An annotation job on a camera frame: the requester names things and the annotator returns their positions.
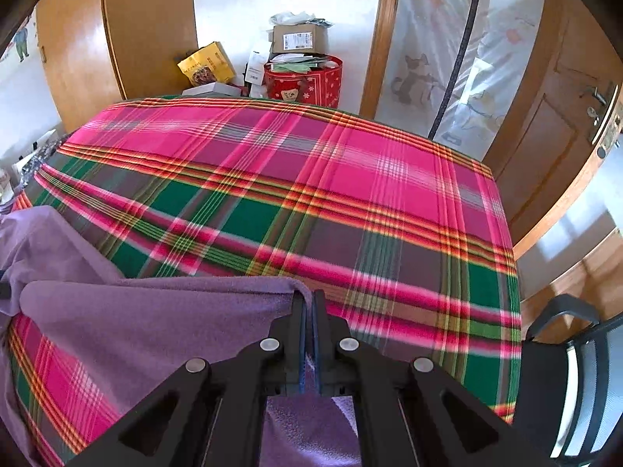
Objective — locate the yellow box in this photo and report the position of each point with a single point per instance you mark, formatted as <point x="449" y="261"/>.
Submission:
<point x="207" y="65"/>

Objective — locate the black office chair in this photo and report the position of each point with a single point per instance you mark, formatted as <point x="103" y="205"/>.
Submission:
<point x="545" y="389"/>

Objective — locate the blue floral garment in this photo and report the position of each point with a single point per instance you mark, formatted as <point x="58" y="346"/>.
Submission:
<point x="39" y="160"/>

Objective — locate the cartoon wall sticker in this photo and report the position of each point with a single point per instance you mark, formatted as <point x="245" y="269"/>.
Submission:
<point x="22" y="41"/>

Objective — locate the red round gift box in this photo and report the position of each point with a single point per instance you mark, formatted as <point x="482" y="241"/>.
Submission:
<point x="311" y="85"/>

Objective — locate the wooden panel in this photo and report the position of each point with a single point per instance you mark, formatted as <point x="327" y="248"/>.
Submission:
<point x="598" y="277"/>

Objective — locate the pink green plaid blanket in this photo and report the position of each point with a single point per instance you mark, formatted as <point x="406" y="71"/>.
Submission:
<point x="340" y="194"/>

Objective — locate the wooden wardrobe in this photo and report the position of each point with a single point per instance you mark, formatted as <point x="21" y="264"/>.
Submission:
<point x="121" y="34"/>

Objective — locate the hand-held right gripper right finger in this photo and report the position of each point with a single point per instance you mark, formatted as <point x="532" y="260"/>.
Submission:
<point x="316" y="335"/>

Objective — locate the clear plastic door curtain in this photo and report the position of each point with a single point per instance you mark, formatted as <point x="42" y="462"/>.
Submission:
<point x="423" y="34"/>

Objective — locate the grey flat box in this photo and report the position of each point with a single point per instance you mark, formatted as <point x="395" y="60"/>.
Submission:
<point x="214" y="89"/>

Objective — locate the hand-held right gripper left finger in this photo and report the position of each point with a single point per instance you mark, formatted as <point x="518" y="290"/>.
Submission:
<point x="302" y="331"/>

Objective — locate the wooden door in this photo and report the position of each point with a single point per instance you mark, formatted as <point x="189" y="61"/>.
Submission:
<point x="540" y="121"/>

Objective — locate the purple fleece pants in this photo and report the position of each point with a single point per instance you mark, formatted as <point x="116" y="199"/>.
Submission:
<point x="146" y="321"/>

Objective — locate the brown cardboard box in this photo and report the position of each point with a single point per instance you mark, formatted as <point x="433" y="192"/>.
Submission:
<point x="299" y="39"/>

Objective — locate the wooden door frame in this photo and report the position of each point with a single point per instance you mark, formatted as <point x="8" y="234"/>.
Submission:
<point x="382" y="34"/>

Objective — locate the white small package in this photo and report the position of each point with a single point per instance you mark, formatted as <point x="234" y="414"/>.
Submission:
<point x="254" y="68"/>

